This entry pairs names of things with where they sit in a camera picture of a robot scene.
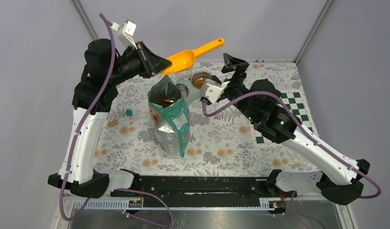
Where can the green white checkerboard mat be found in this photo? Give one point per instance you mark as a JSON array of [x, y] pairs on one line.
[[285, 122]]

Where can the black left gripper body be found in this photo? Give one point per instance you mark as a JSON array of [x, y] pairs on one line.
[[132, 64]]

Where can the floral patterned table mat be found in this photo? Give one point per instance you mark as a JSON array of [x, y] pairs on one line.
[[222, 145]]

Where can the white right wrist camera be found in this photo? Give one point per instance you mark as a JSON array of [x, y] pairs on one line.
[[212, 90]]

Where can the steel bowl with kibble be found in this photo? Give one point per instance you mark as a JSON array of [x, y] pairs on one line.
[[198, 79]]

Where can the green pet food bag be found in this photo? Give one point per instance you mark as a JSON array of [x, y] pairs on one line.
[[171, 124]]

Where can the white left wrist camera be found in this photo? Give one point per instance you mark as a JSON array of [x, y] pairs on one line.
[[125, 32]]

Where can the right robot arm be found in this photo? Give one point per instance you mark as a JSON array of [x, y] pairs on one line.
[[338, 178]]

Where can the brown kibble in bag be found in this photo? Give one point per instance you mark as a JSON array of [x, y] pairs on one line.
[[163, 101]]

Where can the orange plastic scoop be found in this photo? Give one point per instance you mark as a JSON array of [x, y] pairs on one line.
[[185, 60]]

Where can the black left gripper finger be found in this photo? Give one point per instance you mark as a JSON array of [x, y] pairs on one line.
[[148, 55], [156, 66]]

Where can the mint green double bowl stand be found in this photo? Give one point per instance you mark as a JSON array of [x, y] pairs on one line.
[[194, 93]]

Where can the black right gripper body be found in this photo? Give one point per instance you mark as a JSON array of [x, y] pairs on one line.
[[237, 88]]

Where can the small teal cube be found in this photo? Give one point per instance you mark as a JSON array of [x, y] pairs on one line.
[[129, 112]]

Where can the clear water bottle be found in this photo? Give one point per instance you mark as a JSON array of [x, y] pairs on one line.
[[187, 75]]

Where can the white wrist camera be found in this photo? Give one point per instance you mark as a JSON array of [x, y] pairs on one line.
[[212, 90], [125, 32]]

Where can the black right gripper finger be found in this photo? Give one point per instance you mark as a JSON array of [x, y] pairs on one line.
[[237, 67], [231, 61]]

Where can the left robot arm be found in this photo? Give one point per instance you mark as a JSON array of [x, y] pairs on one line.
[[104, 70]]

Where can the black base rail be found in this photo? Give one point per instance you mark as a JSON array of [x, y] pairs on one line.
[[205, 192]]

